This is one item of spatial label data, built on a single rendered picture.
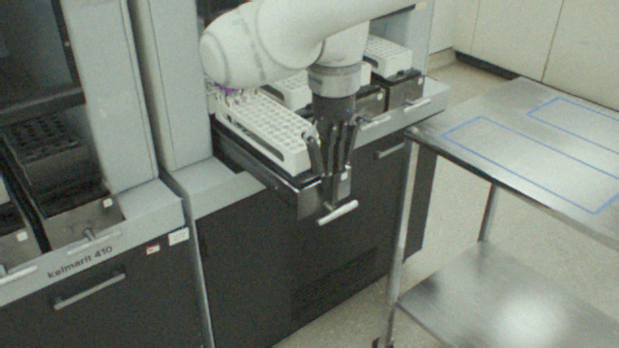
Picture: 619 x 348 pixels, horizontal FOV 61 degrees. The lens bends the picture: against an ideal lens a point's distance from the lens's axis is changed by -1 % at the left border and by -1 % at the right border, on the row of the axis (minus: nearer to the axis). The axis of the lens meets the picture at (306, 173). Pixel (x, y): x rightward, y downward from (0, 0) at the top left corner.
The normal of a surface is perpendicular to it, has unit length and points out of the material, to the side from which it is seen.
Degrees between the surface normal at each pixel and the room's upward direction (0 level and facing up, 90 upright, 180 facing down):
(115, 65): 90
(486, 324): 0
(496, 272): 0
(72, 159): 90
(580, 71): 90
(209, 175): 0
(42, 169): 90
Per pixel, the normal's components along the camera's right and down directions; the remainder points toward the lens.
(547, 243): 0.00, -0.82
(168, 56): 0.62, 0.45
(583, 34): -0.78, 0.36
